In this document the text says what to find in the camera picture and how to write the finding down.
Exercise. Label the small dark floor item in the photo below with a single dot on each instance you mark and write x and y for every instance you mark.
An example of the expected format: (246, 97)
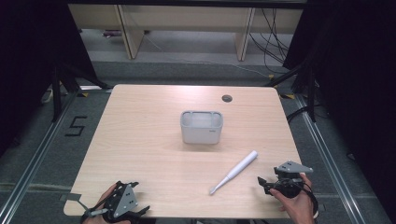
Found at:
(111, 33)

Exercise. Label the person's right hand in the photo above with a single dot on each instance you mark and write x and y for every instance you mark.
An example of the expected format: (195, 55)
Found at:
(300, 208)

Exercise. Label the person's left hand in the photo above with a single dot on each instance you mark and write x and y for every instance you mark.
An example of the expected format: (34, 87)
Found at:
(106, 194)

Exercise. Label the wooden shelf unit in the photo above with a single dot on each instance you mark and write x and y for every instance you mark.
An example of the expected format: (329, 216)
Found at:
(186, 18)

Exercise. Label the black tape floor numeral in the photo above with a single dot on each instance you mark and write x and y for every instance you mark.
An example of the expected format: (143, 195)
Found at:
(76, 126)

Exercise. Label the black metal stand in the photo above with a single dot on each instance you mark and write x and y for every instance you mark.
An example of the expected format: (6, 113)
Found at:
(311, 93)
(56, 93)

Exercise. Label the yellow black floor tape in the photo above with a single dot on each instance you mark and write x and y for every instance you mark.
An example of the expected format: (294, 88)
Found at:
(288, 96)
(82, 94)

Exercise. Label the black curtain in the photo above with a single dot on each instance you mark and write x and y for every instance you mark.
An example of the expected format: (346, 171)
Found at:
(28, 62)
(358, 77)

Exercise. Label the white plastic storage box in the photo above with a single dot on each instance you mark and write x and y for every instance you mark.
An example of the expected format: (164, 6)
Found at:
(201, 134)

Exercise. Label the white electric toothbrush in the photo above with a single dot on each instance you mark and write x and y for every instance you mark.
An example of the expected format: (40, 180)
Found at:
(239, 168)

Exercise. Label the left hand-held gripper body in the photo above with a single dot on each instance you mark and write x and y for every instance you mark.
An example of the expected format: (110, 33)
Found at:
(124, 200)

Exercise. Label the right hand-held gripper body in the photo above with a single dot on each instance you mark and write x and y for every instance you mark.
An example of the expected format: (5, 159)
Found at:
(292, 183)

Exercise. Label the grey tape piece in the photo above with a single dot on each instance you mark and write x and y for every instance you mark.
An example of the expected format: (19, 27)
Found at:
(72, 197)
(322, 207)

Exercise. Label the metal floor rail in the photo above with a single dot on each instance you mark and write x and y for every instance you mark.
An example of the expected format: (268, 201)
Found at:
(34, 161)
(330, 161)

